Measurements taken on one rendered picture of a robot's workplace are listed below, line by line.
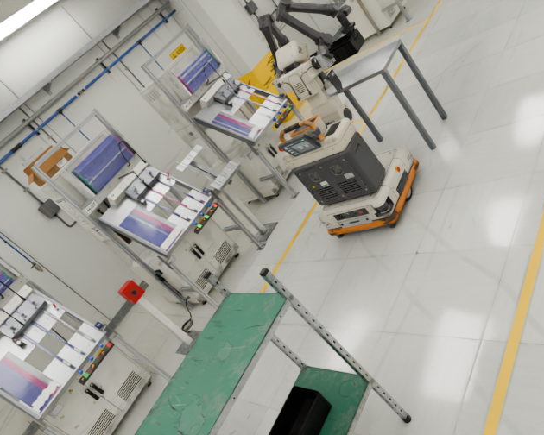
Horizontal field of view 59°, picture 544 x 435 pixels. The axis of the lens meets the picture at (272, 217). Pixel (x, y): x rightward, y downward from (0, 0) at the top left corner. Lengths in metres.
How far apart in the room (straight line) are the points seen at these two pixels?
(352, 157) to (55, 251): 3.63
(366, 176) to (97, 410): 2.74
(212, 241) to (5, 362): 1.95
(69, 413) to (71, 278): 2.01
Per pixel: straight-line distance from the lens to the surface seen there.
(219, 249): 4.67
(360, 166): 3.32
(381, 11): 7.59
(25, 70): 6.15
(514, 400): 2.37
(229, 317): 2.11
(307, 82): 3.46
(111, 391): 4.27
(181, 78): 5.03
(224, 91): 5.12
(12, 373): 3.97
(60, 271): 5.77
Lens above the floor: 1.94
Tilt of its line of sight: 23 degrees down
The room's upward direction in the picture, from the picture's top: 42 degrees counter-clockwise
